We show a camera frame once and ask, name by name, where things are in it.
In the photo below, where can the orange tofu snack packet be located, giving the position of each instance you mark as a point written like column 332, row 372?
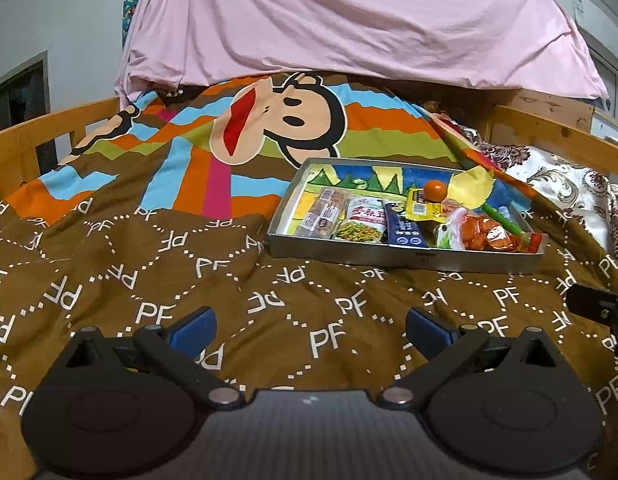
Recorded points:
column 465, row 229

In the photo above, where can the small orange fruit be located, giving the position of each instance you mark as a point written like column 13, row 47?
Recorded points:
column 435, row 191

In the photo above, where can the blue milk stick package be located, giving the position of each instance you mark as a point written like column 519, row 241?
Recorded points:
column 402, row 232

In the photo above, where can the long biscuit bar package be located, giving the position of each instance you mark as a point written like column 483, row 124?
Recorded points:
column 323, row 215

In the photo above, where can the brown monkey cartoon blanket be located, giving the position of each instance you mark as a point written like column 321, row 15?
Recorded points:
column 164, row 209

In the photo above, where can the dark doorway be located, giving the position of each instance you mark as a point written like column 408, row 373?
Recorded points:
column 24, row 92

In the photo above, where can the green white tofu snack bag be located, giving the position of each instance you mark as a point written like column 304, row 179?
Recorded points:
column 364, row 222

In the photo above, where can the grey tray with dinosaur picture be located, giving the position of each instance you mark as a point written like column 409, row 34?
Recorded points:
column 391, row 181

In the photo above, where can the yellow snack packet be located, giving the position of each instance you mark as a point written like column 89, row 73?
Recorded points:
column 417, row 208

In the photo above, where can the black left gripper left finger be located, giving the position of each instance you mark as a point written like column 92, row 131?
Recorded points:
column 171, row 352

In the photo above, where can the white floral quilt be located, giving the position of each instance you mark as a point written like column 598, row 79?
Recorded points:
column 584, row 193

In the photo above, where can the pink hanging sheet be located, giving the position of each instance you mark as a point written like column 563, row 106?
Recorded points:
column 479, row 44

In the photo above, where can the green stick snack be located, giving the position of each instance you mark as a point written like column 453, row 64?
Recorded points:
column 505, row 222

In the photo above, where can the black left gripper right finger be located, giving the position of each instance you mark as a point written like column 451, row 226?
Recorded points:
column 449, row 352

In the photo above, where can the wooden bed frame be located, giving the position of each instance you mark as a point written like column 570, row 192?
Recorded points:
column 522, row 117

